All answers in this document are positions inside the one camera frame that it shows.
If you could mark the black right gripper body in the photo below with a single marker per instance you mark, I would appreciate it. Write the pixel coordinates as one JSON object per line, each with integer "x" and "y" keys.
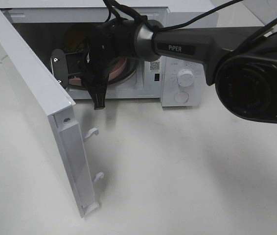
{"x": 104, "y": 46}

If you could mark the white warning label sticker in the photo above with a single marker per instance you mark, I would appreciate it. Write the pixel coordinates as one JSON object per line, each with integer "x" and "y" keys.
{"x": 155, "y": 66}

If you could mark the burger with lettuce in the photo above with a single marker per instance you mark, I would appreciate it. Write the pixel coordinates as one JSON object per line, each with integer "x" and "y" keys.
{"x": 74, "y": 36}

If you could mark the round white door button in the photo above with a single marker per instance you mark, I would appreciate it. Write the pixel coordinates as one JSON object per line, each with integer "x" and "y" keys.
{"x": 181, "y": 97}

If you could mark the white timer knob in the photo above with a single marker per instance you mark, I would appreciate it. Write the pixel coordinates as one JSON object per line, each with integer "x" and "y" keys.
{"x": 185, "y": 78}

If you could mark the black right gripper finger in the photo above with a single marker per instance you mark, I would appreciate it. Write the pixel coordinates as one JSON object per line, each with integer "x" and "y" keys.
{"x": 98, "y": 95}

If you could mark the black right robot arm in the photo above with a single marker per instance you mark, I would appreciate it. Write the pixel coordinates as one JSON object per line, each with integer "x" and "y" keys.
{"x": 240, "y": 61}

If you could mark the pink round plate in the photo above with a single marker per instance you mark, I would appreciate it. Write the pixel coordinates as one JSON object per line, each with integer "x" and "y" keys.
{"x": 117, "y": 70}

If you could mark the glass turntable plate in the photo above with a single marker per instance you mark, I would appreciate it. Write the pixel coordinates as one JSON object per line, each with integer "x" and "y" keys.
{"x": 130, "y": 68}

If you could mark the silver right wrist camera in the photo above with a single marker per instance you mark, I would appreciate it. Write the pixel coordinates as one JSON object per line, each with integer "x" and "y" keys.
{"x": 59, "y": 67}

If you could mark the white microwave door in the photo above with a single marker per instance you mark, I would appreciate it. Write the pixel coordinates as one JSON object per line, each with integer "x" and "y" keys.
{"x": 48, "y": 110}

